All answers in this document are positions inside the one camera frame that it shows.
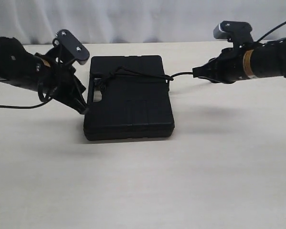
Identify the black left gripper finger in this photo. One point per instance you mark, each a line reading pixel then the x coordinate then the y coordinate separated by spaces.
pixel 78 103

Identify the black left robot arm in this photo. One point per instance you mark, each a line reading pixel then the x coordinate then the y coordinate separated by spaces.
pixel 18 67

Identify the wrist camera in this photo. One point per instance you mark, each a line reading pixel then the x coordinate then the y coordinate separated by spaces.
pixel 69 48
pixel 236 32

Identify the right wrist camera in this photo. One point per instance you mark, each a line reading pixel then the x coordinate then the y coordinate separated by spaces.
pixel 236 32

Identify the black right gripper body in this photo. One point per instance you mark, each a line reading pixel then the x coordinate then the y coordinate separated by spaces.
pixel 229 70

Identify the white backdrop curtain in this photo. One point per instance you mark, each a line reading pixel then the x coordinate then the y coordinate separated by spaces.
pixel 133 21

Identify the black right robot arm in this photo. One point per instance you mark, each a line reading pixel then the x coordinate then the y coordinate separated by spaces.
pixel 250 61

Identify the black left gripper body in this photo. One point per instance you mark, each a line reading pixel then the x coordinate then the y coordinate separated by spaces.
pixel 59 82

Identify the black plastic carrying case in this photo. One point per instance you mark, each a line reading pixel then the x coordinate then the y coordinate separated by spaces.
pixel 127 99

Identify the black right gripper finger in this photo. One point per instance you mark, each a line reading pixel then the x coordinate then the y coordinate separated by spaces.
pixel 207 71

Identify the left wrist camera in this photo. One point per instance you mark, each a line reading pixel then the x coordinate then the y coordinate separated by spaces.
pixel 69 48

